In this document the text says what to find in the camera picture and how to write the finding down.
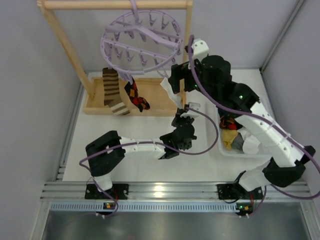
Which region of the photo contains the wooden hanger rack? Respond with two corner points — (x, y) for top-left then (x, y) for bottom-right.
(37, 0), (193, 117)

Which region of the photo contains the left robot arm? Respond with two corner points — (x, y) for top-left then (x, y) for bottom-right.
(85, 102), (200, 191)

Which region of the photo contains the purple round clip hanger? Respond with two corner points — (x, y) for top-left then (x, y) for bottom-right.
(100, 0), (183, 83)

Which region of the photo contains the white slotted cable duct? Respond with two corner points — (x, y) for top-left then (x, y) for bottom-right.
(50, 201), (252, 213)

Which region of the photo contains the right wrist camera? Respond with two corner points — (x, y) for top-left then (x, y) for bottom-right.
(191, 38), (209, 62)

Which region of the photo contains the mustard yellow sock in basket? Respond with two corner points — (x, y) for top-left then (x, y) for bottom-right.
(221, 129), (239, 151)

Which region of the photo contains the argyle sock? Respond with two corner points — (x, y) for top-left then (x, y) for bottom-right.
(124, 78), (150, 113)
(218, 109), (239, 130)

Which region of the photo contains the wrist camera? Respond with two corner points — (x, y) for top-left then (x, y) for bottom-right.
(180, 102), (201, 119)
(191, 38), (209, 62)

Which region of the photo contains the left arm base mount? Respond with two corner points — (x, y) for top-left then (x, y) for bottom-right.
(84, 183), (129, 216)

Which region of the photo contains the white sock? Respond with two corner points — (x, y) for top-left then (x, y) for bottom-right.
(237, 127), (260, 155)
(160, 77), (183, 109)

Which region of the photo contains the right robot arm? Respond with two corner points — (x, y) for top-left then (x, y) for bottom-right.
(168, 55), (316, 195)

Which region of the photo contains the rear brown striped sock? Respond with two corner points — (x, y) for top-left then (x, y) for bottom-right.
(102, 67), (130, 116)

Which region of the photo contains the white plastic basket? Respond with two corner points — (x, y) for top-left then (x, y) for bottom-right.
(212, 102), (273, 159)

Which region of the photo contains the aluminium mounting rail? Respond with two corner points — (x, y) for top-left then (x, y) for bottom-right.
(39, 164), (313, 201)

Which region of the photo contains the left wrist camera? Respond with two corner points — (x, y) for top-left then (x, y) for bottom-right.
(180, 102), (201, 119)

